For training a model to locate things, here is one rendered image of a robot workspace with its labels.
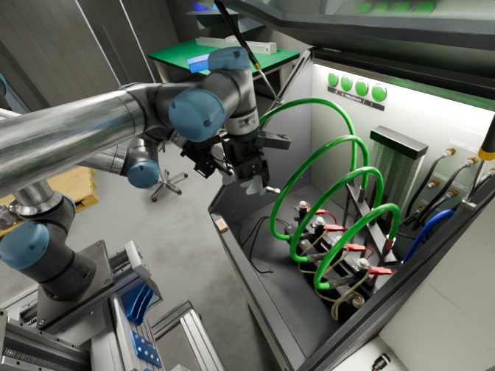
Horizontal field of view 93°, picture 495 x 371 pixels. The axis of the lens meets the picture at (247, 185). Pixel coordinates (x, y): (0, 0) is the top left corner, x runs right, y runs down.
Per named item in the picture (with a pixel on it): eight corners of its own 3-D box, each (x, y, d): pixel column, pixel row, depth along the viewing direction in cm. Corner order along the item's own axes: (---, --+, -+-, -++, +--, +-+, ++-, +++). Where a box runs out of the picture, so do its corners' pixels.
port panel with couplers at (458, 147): (404, 218, 73) (441, 129, 52) (411, 213, 73) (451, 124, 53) (448, 249, 63) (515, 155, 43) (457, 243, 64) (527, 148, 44)
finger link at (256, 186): (246, 201, 65) (239, 176, 59) (264, 192, 66) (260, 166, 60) (251, 208, 62) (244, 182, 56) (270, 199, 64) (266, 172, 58)
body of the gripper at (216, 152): (215, 169, 79) (185, 147, 77) (230, 152, 75) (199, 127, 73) (208, 181, 73) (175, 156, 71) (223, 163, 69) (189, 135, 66)
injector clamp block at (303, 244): (286, 249, 96) (283, 227, 86) (306, 238, 99) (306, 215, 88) (349, 331, 72) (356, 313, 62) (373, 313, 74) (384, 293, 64)
